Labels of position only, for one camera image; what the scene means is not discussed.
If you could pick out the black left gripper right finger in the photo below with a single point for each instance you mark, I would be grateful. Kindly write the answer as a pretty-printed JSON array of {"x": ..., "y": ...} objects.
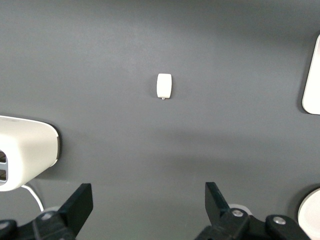
[{"x": 215, "y": 202}]

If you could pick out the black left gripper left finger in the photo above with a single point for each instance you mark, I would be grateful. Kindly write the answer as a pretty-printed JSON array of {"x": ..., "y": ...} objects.
[{"x": 77, "y": 205}]

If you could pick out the beige round plate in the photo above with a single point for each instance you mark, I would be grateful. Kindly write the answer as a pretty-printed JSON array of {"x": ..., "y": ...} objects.
[{"x": 311, "y": 215}]

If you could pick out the beige rectangular rabbit tray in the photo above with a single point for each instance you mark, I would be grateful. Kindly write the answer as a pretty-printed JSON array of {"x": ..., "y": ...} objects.
[{"x": 313, "y": 95}]

